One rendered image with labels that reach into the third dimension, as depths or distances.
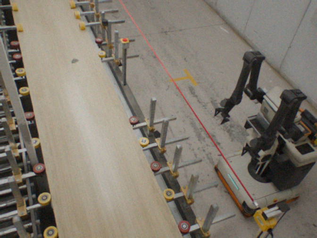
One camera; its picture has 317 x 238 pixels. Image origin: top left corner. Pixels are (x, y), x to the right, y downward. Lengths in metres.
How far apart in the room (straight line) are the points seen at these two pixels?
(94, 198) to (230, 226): 1.55
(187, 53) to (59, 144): 3.15
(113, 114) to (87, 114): 0.22
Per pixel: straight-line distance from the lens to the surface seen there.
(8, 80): 2.00
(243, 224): 3.36
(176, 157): 2.31
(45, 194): 2.31
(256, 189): 3.27
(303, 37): 4.88
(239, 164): 3.38
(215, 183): 2.47
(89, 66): 3.24
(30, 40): 3.68
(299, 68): 4.98
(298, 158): 2.97
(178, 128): 3.90
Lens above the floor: 2.85
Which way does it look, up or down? 45 degrees down
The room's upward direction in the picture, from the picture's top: 8 degrees clockwise
